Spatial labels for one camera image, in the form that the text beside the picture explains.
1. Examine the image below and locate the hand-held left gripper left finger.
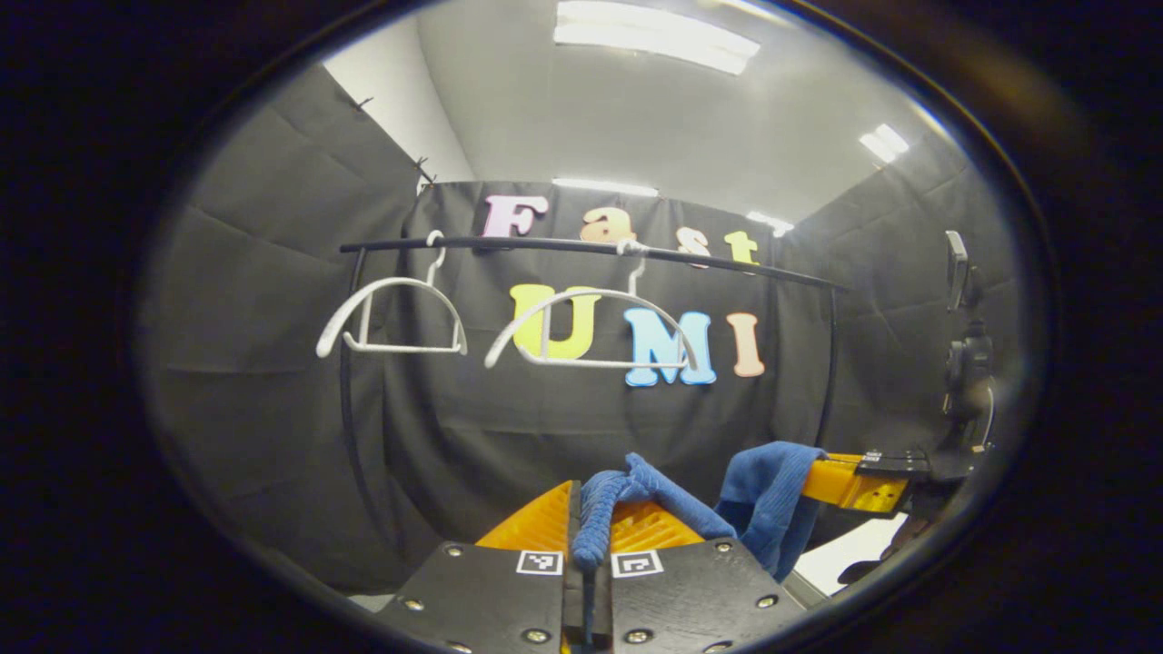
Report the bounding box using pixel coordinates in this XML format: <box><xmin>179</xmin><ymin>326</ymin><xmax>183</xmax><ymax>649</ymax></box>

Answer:
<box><xmin>374</xmin><ymin>480</ymin><xmax>591</xmax><ymax>654</ymax></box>

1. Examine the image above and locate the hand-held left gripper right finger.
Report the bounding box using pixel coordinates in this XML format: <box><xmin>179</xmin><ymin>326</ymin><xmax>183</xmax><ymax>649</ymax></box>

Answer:
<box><xmin>595</xmin><ymin>500</ymin><xmax>808</xmax><ymax>654</ymax></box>

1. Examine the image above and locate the blue corduroy jacket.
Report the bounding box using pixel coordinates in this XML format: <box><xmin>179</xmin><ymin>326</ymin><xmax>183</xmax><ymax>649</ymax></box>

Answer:
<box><xmin>572</xmin><ymin>441</ymin><xmax>830</xmax><ymax>582</ymax></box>

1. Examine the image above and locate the white clothes hanger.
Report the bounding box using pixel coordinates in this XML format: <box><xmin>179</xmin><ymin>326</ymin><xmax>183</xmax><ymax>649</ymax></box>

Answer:
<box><xmin>484</xmin><ymin>239</ymin><xmax>699</xmax><ymax>372</ymax></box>
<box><xmin>315</xmin><ymin>230</ymin><xmax>469</xmax><ymax>360</ymax></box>

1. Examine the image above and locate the black clothes rack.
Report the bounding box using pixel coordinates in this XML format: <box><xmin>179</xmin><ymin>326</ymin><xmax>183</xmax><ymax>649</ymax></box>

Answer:
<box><xmin>338</xmin><ymin>236</ymin><xmax>850</xmax><ymax>546</ymax></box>

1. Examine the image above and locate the black backdrop cloth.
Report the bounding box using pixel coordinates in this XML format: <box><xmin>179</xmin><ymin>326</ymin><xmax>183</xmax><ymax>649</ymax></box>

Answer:
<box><xmin>145</xmin><ymin>68</ymin><xmax>1028</xmax><ymax>591</ymax></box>

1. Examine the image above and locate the large ceiling light panel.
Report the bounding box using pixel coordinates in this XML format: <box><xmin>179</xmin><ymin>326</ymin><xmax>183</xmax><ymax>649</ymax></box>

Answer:
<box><xmin>554</xmin><ymin>0</ymin><xmax>761</xmax><ymax>75</ymax></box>

